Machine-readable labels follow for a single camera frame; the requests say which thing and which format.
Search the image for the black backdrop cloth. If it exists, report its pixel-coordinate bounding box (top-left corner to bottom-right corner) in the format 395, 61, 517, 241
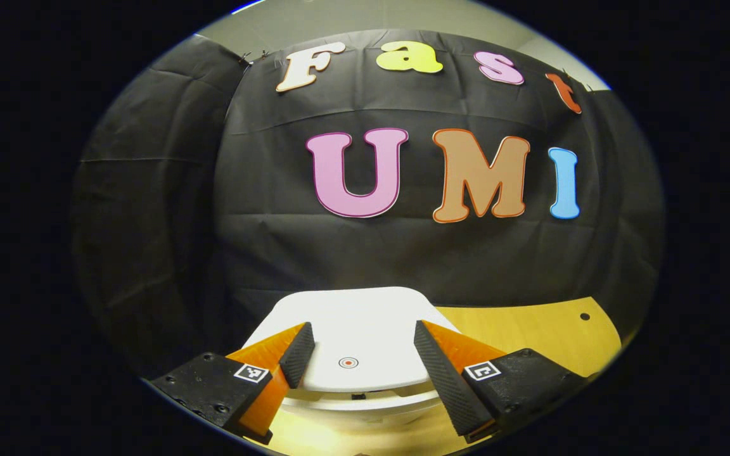
70, 28, 665, 381

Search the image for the wooden desktop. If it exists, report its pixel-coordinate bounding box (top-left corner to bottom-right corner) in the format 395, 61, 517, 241
245, 296, 622, 456

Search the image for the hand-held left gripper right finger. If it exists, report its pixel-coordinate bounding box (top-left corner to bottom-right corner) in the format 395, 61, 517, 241
413, 320, 589, 444

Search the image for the white desktop garbage bin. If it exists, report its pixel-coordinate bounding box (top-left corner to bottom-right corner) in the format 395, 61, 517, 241
238, 286, 467, 438

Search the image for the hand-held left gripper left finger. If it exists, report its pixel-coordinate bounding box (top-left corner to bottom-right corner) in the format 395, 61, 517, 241
150, 322, 316, 446

